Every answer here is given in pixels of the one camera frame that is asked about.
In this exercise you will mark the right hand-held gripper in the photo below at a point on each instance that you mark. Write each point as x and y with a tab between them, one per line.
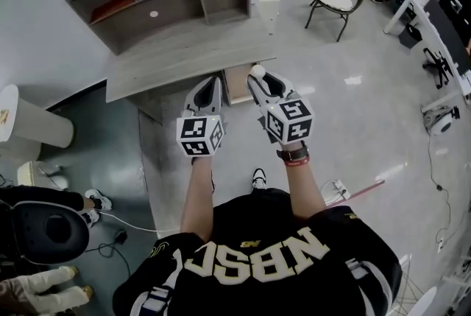
290	121

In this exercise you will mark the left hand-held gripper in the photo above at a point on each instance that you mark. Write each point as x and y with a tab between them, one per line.
200	132

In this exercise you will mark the small white ball item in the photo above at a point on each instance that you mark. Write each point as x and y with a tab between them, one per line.
257	70

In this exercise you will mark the person's right forearm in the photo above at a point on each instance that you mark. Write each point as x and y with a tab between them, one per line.
303	189

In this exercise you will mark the person's left forearm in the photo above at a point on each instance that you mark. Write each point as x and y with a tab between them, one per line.
197	196

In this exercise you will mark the grey wooden desk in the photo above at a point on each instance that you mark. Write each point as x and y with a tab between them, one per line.
176	56

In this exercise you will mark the black wrist watch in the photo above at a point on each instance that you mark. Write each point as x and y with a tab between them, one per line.
293	152

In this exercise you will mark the red wristband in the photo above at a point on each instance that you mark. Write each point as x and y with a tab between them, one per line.
298	162

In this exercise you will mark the person's white black shoe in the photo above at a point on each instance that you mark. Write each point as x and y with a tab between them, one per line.
259	179

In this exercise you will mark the white power strip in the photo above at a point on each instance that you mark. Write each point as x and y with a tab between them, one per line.
335	191

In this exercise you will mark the red stick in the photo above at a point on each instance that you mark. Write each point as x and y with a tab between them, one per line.
362	189

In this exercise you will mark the black power adapter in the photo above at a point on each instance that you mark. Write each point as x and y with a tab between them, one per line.
120	237

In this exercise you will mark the black lettered jersey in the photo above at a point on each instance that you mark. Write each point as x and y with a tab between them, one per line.
257	270

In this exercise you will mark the black office chair base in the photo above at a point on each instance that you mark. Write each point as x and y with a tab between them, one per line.
438	66

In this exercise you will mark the long white workbench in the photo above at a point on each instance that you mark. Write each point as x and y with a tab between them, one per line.
417	1

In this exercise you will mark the white round floor device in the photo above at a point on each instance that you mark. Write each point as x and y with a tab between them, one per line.
439	121

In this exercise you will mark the white round side table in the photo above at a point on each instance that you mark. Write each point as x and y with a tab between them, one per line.
33	119

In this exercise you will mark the black padded chair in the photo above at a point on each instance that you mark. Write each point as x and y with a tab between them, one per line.
51	233

